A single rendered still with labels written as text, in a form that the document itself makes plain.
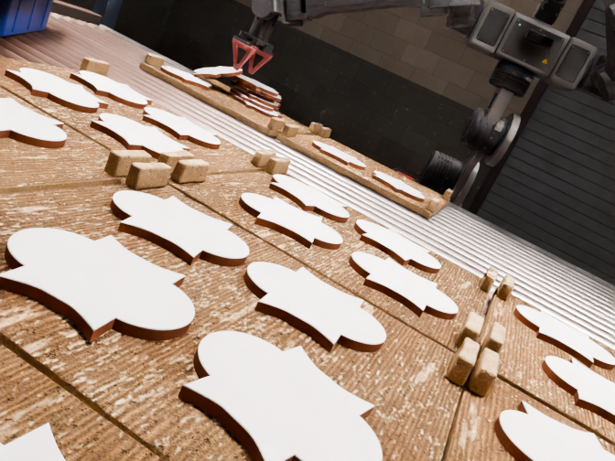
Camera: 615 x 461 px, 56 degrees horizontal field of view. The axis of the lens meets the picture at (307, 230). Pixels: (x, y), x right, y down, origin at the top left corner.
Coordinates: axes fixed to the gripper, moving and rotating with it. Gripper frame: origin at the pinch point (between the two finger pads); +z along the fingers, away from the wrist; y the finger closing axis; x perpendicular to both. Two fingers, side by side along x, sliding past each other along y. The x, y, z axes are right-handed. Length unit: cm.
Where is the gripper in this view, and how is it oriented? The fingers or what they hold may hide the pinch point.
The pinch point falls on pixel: (243, 69)
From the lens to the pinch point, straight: 169.4
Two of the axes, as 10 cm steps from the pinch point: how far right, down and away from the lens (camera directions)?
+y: -3.3, 1.4, -9.3
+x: 8.3, 5.1, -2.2
